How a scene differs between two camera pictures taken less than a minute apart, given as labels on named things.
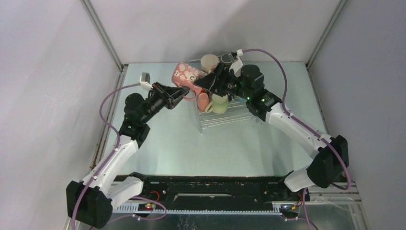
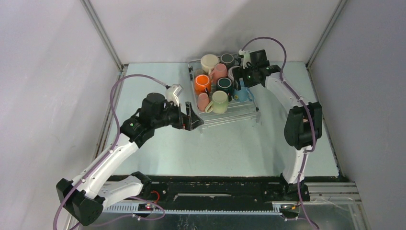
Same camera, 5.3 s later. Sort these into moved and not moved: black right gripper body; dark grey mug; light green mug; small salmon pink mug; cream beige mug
Moved: black right gripper body
Not moved: dark grey mug; cream beige mug; small salmon pink mug; light green mug
